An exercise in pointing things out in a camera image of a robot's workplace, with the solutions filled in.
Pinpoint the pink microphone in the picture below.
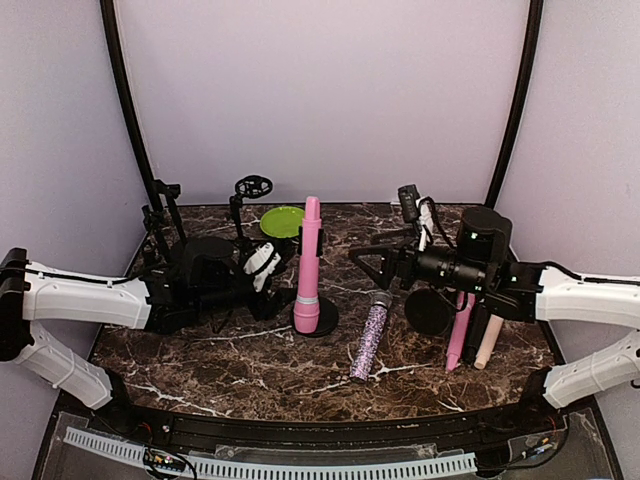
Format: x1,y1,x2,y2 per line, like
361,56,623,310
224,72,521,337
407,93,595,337
293,196,322,334
446,293,475,372

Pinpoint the black microphone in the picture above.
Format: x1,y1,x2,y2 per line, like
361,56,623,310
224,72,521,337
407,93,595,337
461,303,489,365

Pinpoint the left black frame post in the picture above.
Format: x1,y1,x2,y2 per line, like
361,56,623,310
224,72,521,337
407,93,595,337
99,0,162,211

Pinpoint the purple glitter microphone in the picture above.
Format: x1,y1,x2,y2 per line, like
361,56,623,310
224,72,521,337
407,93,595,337
350,291,393,381

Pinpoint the black round-base mic stand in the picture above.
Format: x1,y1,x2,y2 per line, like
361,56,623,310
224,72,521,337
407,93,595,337
153,179,188,247

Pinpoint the black frame post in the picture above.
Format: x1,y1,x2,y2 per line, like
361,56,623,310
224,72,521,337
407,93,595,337
99,0,162,211
484,0,544,209

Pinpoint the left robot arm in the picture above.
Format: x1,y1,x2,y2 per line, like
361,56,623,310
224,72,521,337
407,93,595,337
1,237,295,436

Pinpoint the pink microphone front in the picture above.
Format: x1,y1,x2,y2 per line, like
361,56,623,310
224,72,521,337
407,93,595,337
293,196,322,334

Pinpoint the green plate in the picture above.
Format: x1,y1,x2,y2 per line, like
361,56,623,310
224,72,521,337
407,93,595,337
260,206,305,239

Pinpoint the black tripod mic stand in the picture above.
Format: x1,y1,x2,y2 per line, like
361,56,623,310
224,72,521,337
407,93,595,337
228,174,274,246

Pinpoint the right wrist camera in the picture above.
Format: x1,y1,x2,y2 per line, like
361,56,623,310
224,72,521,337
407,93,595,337
398,184,435,251

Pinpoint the white cable duct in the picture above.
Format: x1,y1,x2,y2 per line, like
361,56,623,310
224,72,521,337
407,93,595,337
63,427,477,480

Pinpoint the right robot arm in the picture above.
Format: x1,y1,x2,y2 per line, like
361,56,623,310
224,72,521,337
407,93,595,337
349,206,639,434

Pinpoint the right black frame post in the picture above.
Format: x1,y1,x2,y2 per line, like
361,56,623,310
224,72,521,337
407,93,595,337
484,0,544,209

